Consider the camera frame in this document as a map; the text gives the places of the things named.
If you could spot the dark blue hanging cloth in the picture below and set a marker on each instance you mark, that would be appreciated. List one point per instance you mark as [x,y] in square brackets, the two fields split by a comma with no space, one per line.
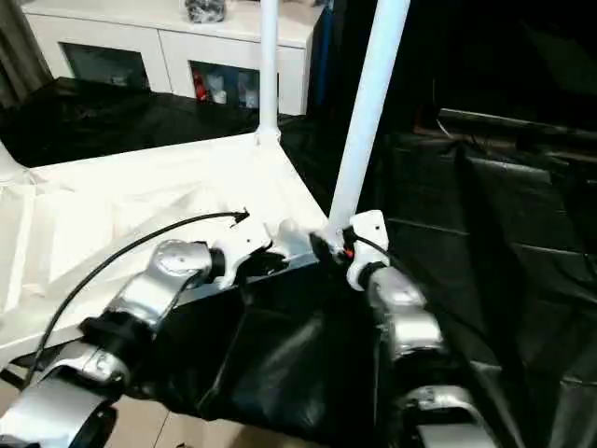
[324,60]

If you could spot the white cabinet with glass doors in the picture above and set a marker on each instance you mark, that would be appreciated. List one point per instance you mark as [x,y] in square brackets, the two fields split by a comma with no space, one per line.
[163,42]

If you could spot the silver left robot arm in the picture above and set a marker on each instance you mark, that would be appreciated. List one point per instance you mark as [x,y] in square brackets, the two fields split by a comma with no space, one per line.
[154,284]

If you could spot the white plastic table top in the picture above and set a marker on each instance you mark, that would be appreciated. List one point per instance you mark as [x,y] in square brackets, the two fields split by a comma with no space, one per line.
[140,186]

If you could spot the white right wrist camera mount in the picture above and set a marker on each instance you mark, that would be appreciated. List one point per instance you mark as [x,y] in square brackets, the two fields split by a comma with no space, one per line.
[370,228]

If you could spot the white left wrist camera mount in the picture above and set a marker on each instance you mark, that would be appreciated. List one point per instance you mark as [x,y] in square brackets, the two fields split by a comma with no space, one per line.
[247,238]

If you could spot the long black bar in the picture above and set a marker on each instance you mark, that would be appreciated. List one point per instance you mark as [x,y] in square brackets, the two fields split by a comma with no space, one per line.
[513,122]

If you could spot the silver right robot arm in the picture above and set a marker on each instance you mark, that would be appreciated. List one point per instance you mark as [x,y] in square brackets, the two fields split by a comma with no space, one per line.
[410,317]

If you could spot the white plastic table leg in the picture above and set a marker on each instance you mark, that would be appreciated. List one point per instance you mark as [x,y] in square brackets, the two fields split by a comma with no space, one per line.
[368,116]
[268,60]
[7,163]

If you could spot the black glossy mat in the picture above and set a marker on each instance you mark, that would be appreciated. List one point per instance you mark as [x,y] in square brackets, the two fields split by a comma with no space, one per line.
[466,233]

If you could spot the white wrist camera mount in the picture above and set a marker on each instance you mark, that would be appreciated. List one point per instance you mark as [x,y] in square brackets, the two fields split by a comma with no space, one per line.
[370,228]
[247,238]

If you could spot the grey curtain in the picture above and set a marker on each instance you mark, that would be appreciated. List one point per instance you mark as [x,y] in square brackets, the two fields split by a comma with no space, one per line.
[18,51]

